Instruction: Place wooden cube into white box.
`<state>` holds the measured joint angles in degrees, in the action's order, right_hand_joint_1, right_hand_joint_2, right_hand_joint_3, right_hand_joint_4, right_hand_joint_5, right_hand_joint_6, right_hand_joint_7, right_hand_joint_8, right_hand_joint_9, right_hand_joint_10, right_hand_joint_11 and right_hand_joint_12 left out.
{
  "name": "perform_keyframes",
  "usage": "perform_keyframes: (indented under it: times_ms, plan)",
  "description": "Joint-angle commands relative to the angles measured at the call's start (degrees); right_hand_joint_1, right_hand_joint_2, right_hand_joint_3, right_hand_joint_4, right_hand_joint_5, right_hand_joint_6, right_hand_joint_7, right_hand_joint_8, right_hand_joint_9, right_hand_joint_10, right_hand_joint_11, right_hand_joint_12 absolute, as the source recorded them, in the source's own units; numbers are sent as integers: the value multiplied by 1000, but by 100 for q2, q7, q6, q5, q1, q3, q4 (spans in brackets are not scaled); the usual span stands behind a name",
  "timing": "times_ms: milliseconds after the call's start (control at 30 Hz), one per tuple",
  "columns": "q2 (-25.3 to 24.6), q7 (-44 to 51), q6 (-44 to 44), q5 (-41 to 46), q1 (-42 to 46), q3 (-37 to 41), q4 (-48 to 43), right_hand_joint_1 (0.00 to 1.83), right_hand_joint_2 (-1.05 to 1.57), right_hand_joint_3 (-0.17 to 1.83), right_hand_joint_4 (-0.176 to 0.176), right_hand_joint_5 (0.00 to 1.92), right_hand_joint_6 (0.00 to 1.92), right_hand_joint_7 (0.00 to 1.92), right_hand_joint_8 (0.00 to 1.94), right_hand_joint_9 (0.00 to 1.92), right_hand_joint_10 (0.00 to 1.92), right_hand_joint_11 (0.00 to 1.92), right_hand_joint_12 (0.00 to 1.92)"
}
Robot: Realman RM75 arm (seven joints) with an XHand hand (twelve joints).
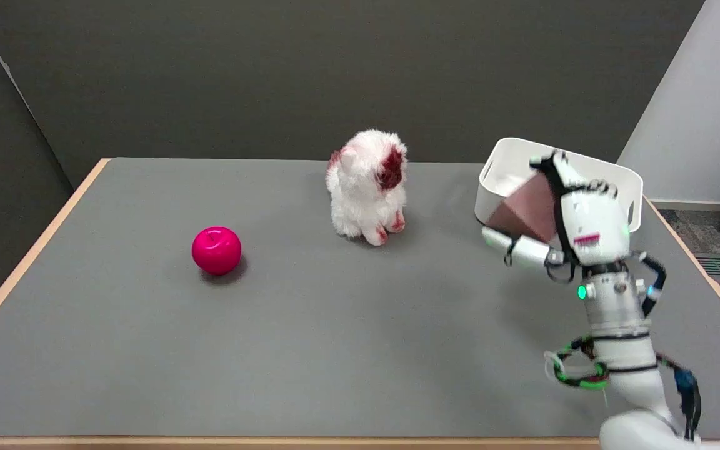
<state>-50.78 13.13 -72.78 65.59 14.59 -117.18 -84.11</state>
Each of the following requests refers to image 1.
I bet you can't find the magenta toy apple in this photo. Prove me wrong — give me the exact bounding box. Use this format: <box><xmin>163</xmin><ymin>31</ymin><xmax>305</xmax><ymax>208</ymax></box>
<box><xmin>191</xmin><ymin>226</ymin><xmax>243</xmax><ymax>276</ymax></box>

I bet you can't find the white and red plush toy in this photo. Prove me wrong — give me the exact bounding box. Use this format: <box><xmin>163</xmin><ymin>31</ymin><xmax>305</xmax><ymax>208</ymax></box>
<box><xmin>326</xmin><ymin>129</ymin><xmax>409</xmax><ymax>246</ymax></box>

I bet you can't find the brown wooden cube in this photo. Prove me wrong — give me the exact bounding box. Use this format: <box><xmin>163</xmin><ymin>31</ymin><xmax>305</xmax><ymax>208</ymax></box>
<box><xmin>486</xmin><ymin>172</ymin><xmax>562</xmax><ymax>244</ymax></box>

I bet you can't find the green and black cable loop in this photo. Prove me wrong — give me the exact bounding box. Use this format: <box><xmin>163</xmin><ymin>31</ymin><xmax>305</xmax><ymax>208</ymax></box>
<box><xmin>544</xmin><ymin>336</ymin><xmax>612</xmax><ymax>391</ymax></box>

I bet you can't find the white plastic box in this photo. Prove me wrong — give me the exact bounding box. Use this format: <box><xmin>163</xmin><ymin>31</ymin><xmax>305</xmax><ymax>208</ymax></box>
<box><xmin>475</xmin><ymin>137</ymin><xmax>644</xmax><ymax>233</ymax></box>

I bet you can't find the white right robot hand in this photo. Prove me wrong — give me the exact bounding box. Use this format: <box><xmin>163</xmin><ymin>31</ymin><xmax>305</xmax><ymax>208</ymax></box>
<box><xmin>481</xmin><ymin>150</ymin><xmax>633</xmax><ymax>283</ymax></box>

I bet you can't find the black cable with blue connector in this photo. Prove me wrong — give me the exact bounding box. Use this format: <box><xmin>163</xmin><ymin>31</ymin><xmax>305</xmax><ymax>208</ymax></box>
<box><xmin>659</xmin><ymin>354</ymin><xmax>703</xmax><ymax>442</ymax></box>

